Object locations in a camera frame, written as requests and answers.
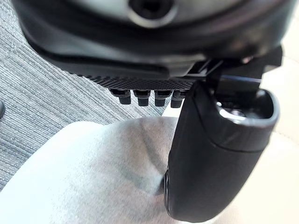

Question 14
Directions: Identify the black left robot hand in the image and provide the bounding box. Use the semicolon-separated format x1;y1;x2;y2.
10;0;292;224

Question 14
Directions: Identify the light grey cushion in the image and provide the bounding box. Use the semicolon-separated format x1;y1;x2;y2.
0;116;180;224

